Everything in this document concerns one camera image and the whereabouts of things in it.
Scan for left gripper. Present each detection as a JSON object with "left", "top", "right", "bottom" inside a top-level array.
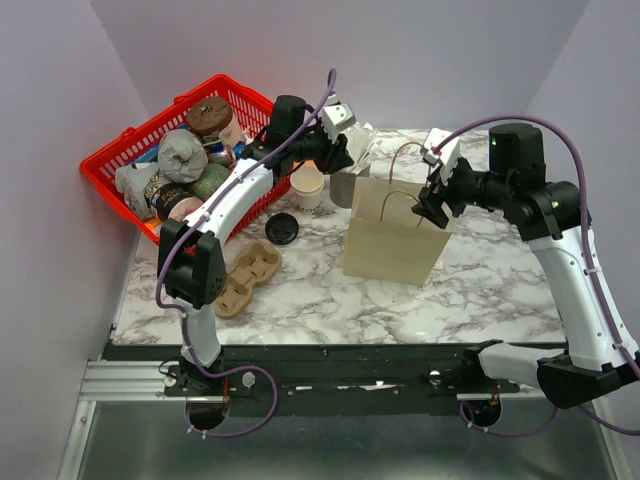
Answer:
[{"left": 289, "top": 119, "right": 354, "bottom": 175}]

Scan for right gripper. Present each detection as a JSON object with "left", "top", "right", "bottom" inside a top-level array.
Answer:
[{"left": 411, "top": 150, "right": 512, "bottom": 229}]

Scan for brown paper bag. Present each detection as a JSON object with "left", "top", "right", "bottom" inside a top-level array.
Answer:
[{"left": 343, "top": 173, "right": 456, "bottom": 286}]

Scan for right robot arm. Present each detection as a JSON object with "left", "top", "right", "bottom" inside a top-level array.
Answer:
[{"left": 412, "top": 121, "right": 639, "bottom": 409}]

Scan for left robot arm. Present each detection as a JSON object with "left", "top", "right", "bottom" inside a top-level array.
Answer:
[{"left": 156, "top": 95, "right": 356, "bottom": 395}]

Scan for grey straw holder cup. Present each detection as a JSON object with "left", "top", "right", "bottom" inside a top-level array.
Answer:
[{"left": 329, "top": 167, "right": 370, "bottom": 209}]

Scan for white paper cup stack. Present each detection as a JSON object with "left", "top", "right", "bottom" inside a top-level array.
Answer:
[{"left": 290, "top": 164, "right": 324, "bottom": 213}]

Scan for white paper straws bundle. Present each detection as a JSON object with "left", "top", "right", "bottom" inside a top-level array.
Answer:
[{"left": 345, "top": 122, "right": 380, "bottom": 174}]

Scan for red plastic basket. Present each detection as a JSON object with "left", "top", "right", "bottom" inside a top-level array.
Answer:
[{"left": 79, "top": 74, "right": 274, "bottom": 242}]

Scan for green avocado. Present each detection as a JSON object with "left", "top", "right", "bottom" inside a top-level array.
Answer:
[{"left": 189, "top": 163, "right": 230, "bottom": 201}]

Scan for brown lidded ice cream tub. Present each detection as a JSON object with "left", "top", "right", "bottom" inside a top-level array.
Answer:
[{"left": 185, "top": 96, "right": 233, "bottom": 137}]

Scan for cardboard cup carrier tray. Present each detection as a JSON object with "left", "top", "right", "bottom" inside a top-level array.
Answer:
[{"left": 215, "top": 241, "right": 282, "bottom": 319}]

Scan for grey crumpled paper bag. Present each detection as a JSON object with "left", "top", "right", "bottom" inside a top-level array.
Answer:
[{"left": 157, "top": 129, "right": 208, "bottom": 183}]

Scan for black printed paper cup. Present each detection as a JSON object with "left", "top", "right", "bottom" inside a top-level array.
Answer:
[{"left": 144, "top": 183, "right": 203, "bottom": 222}]

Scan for white crumpled paper wrapper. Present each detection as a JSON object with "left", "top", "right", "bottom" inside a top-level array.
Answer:
[{"left": 115, "top": 162, "right": 158, "bottom": 220}]

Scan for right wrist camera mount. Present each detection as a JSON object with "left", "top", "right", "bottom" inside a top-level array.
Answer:
[{"left": 420, "top": 128, "right": 460, "bottom": 186}]

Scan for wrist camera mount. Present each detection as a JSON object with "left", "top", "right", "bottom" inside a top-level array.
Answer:
[
  {"left": 320, "top": 93, "right": 356, "bottom": 143},
  {"left": 420, "top": 128, "right": 460, "bottom": 186}
]

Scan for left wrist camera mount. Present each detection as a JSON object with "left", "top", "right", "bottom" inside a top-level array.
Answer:
[{"left": 320, "top": 93, "right": 356, "bottom": 143}]

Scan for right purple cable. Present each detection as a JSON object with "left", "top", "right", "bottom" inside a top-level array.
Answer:
[{"left": 424, "top": 115, "right": 640, "bottom": 437}]

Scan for purple cable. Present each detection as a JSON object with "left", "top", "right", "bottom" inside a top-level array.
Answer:
[
  {"left": 153, "top": 68, "right": 338, "bottom": 439},
  {"left": 424, "top": 115, "right": 640, "bottom": 437}
]

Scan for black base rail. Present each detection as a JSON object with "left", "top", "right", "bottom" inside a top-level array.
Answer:
[{"left": 165, "top": 344, "right": 519, "bottom": 416}]

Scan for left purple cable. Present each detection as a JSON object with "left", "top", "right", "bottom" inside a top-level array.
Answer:
[{"left": 153, "top": 68, "right": 338, "bottom": 439}]

